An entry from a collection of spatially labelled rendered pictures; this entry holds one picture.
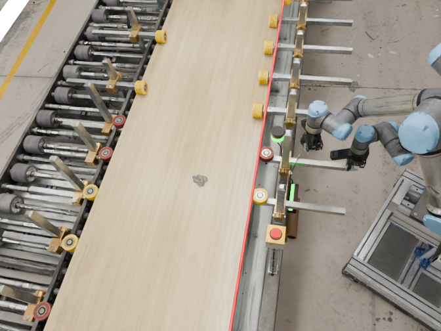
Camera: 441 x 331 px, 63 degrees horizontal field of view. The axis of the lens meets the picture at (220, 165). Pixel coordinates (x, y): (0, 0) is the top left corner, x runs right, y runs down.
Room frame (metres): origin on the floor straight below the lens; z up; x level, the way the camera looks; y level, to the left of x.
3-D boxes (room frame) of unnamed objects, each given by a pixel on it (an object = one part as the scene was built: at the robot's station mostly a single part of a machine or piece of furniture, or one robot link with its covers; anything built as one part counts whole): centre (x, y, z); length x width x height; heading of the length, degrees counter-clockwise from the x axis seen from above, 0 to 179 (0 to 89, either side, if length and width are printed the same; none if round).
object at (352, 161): (0.83, -0.67, 0.97); 0.09 x 0.08 x 0.12; 69
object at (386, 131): (0.83, -0.76, 1.12); 0.11 x 0.11 x 0.08; 8
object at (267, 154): (0.99, -0.25, 0.85); 0.08 x 0.08 x 0.11
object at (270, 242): (0.44, -0.15, 1.18); 0.07 x 0.07 x 0.08; 69
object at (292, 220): (0.94, -0.44, 0.04); 0.30 x 0.08 x 0.08; 159
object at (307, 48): (1.63, -0.67, 0.95); 0.50 x 0.04 x 0.04; 69
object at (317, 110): (0.89, -0.44, 1.29); 0.09 x 0.08 x 0.11; 34
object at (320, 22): (1.87, -0.76, 0.95); 0.50 x 0.04 x 0.04; 69
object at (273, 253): (0.44, -0.15, 0.93); 0.05 x 0.05 x 0.45; 69
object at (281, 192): (0.68, -0.24, 0.87); 0.04 x 0.04 x 0.48; 69
